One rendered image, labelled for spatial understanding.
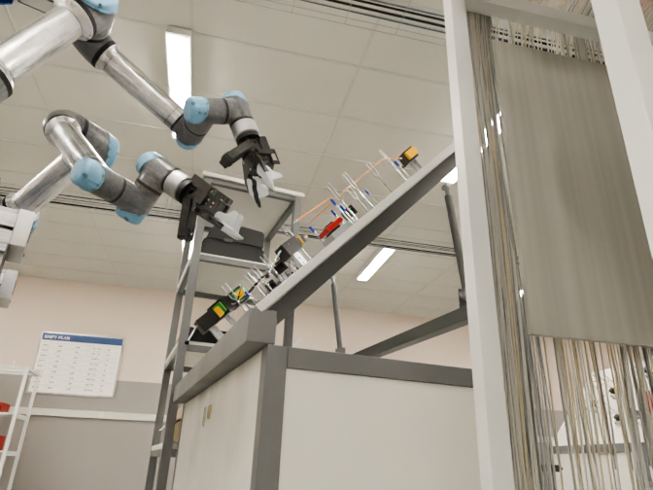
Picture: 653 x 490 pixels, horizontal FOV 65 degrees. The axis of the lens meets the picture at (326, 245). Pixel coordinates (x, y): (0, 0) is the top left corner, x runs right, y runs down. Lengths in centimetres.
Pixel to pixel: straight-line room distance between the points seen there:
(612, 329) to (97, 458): 839
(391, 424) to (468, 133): 56
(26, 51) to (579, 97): 121
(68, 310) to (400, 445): 854
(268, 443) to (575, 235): 62
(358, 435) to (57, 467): 812
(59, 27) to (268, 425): 108
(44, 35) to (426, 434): 126
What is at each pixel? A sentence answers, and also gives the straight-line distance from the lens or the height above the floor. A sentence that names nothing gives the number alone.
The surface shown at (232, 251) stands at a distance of 243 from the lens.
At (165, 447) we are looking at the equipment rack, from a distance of 215.
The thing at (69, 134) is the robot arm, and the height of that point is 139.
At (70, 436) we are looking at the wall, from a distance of 898.
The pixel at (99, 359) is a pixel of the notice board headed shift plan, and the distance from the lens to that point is 903.
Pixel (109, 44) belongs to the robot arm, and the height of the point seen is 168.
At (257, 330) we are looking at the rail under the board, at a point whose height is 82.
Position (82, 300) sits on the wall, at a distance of 936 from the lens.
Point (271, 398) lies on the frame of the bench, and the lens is 96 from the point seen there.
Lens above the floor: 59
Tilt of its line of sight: 24 degrees up
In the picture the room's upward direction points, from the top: 2 degrees clockwise
